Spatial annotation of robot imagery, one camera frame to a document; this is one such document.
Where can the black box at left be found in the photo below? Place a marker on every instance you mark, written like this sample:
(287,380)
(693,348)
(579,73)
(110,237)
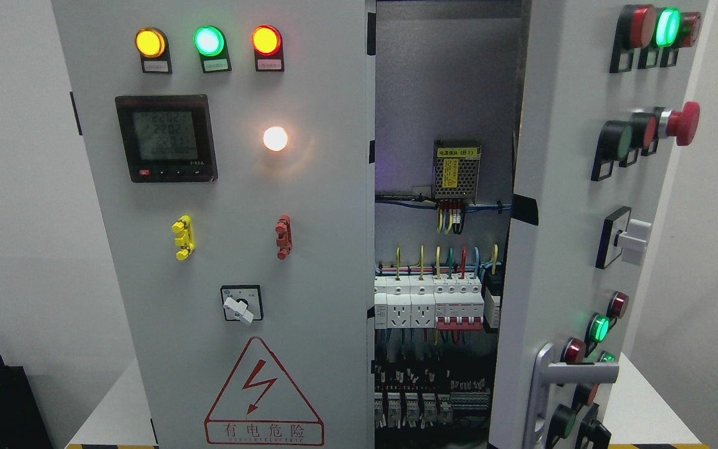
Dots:
(21,423)

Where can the red emergency stop button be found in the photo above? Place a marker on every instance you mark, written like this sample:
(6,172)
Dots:
(681,124)

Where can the lower relay terminal row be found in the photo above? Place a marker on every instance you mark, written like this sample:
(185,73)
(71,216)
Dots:
(423,397)

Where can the red indicator lamp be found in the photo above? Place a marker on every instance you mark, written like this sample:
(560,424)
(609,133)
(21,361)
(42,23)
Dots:
(268,49)

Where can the white socket and breaker row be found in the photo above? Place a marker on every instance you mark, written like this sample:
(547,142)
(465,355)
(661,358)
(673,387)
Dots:
(412,302)

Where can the green indicator lamp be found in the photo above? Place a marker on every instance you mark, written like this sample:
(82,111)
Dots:
(212,48)

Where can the grey cabinet door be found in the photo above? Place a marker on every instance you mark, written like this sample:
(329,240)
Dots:
(291,143)
(593,72)

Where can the metal mesh power supply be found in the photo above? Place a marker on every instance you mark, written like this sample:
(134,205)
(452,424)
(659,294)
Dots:
(456,169)

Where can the black surge protector module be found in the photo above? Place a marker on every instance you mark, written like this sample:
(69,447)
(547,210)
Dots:
(492,286)

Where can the yellow indicator lamp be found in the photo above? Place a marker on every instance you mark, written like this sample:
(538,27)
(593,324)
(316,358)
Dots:
(152,45)

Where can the white knob selector switch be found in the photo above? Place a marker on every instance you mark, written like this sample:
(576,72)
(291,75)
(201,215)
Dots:
(623,237)

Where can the black digital power meter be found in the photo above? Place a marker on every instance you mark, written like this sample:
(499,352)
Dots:
(167,138)

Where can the red terminal connector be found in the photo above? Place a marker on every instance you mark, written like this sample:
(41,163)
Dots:
(284,237)

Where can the red electric hazard sticker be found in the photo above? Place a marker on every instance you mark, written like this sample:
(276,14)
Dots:
(260,404)

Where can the yellow terminal connector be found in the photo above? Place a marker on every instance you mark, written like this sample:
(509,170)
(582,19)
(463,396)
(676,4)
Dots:
(184,238)

